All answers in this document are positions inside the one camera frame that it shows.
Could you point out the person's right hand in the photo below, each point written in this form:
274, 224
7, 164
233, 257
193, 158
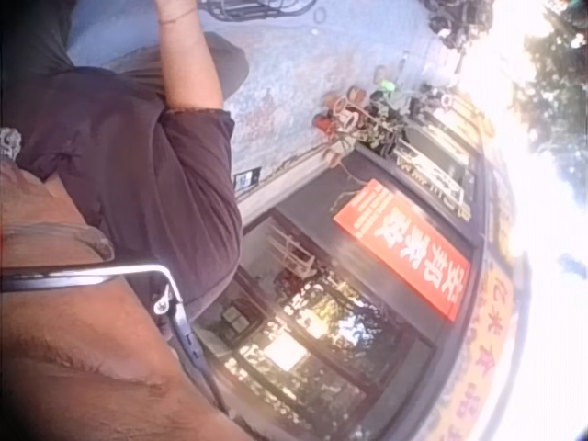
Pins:
177, 3

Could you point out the person's legs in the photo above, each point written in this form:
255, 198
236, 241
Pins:
229, 59

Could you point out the cluster of potted plants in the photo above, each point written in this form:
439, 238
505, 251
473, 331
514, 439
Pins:
367, 119

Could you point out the wooden rack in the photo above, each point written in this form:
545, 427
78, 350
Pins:
294, 252

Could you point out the parked motorbikes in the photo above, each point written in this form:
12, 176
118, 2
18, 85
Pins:
459, 20

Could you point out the shop window with posters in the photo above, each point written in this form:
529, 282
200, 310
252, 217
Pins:
436, 161

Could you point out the red sign with white print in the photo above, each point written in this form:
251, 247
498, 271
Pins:
404, 248

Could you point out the dark shop front door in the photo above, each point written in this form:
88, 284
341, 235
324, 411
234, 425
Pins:
321, 349

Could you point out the green tree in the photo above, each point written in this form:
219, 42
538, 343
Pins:
560, 69

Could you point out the yellow shop banner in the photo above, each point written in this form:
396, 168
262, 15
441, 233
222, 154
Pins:
498, 303

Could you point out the black metal frame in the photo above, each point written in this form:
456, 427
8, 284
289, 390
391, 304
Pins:
257, 9

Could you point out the small black wall box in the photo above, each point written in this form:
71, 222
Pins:
247, 179

